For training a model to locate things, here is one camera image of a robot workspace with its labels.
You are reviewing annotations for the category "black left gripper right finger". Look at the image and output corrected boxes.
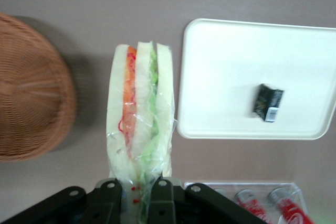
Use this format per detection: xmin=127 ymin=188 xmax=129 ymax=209
xmin=149 ymin=178 xmax=267 ymax=224

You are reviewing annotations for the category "clear acrylic bottle rack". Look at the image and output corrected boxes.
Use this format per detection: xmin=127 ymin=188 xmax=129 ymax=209
xmin=183 ymin=181 xmax=303 ymax=224

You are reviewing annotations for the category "cream plastic serving tray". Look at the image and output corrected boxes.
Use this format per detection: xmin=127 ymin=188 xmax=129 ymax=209
xmin=176 ymin=18 xmax=336 ymax=141

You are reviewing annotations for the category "triangle sandwich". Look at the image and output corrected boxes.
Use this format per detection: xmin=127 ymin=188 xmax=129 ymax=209
xmin=106 ymin=40 xmax=177 ymax=224

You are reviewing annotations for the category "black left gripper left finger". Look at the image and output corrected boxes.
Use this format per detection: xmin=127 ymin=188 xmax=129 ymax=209
xmin=0 ymin=178 xmax=124 ymax=224

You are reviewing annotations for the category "small black candy pack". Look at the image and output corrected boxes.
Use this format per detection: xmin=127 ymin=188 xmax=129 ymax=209
xmin=251 ymin=83 xmax=285 ymax=123

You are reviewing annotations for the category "round brown wicker basket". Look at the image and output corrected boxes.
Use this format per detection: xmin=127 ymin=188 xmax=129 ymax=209
xmin=0 ymin=12 xmax=78 ymax=163

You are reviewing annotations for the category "red cola bottle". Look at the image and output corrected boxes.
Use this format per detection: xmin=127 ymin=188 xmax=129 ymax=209
xmin=267 ymin=187 xmax=316 ymax=224
xmin=234 ymin=188 xmax=274 ymax=224

